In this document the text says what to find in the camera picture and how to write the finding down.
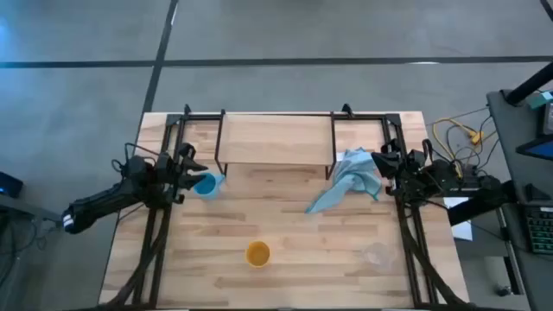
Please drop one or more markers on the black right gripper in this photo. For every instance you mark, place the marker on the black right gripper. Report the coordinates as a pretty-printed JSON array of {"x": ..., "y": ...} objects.
[{"x": 412, "y": 170}]

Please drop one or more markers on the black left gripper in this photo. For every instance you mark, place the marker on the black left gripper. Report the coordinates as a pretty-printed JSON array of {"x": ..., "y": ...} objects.
[{"x": 168, "y": 177}]

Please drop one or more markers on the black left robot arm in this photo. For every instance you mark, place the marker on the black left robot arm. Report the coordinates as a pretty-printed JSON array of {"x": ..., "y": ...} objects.
[{"x": 101, "y": 201}]

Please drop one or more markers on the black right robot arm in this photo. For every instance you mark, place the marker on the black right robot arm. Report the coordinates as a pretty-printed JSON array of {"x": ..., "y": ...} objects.
[{"x": 471, "y": 185}]

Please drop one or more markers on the light blue cloth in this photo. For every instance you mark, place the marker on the light blue cloth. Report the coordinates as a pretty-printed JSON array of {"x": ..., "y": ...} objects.
[{"x": 354, "y": 175}]

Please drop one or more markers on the clear plastic cup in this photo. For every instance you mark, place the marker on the clear plastic cup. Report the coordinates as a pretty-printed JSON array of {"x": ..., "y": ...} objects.
[{"x": 379, "y": 255}]

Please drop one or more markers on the white paper sheet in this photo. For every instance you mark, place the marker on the white paper sheet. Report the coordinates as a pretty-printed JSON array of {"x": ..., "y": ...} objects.
[{"x": 460, "y": 220}]

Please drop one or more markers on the yellow cup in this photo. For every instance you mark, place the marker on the yellow cup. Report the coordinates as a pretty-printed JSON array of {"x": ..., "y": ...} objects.
[{"x": 258, "y": 254}]

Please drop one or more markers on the grey side desk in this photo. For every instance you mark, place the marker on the grey side desk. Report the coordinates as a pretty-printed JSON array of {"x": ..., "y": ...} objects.
[{"x": 529, "y": 181}]

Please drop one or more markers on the black tablet with blue screen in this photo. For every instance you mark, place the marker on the black tablet with blue screen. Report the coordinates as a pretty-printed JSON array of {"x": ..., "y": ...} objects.
[{"x": 538, "y": 149}]

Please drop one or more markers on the black pole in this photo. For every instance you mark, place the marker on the black pole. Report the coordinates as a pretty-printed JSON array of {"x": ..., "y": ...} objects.
[{"x": 529, "y": 84}]

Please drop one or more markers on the black keyboard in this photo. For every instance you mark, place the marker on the black keyboard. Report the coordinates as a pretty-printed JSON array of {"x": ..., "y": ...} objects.
[{"x": 541, "y": 230}]

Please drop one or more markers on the teal box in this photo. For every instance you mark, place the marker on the teal box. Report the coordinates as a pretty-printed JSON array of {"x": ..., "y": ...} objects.
[{"x": 542, "y": 99}]

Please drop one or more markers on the black device with blue light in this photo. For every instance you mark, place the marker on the black device with blue light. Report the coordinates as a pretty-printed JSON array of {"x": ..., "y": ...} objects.
[{"x": 9, "y": 185}]

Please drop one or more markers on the black metal rig frame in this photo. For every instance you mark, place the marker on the black metal rig frame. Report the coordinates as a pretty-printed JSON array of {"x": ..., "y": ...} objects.
[{"x": 160, "y": 242}]

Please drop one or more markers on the wooden shelf with black frame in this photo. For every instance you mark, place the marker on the wooden shelf with black frame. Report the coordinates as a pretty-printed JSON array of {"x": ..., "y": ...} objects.
[{"x": 276, "y": 138}]

